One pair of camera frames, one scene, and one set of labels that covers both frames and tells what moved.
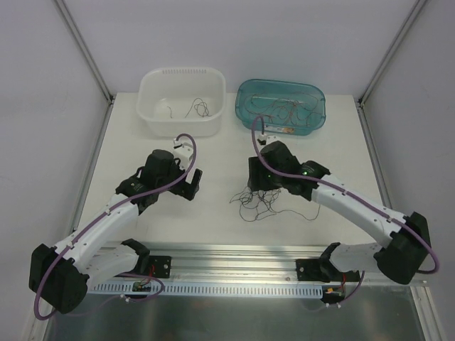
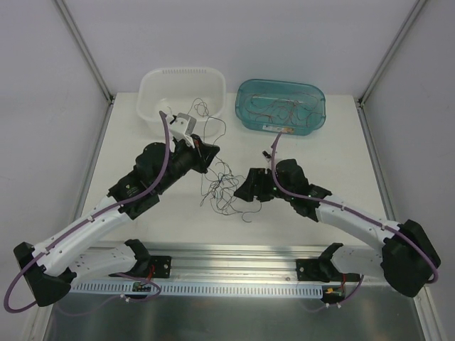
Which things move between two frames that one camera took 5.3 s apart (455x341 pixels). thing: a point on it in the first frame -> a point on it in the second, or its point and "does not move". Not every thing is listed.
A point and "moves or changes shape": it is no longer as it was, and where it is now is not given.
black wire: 256,203 moves or changes shape
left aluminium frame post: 85,51 does not move
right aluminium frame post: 419,4 does not move
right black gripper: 257,177 -> 261,182
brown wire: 300,107 does not move
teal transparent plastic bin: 289,107 does not move
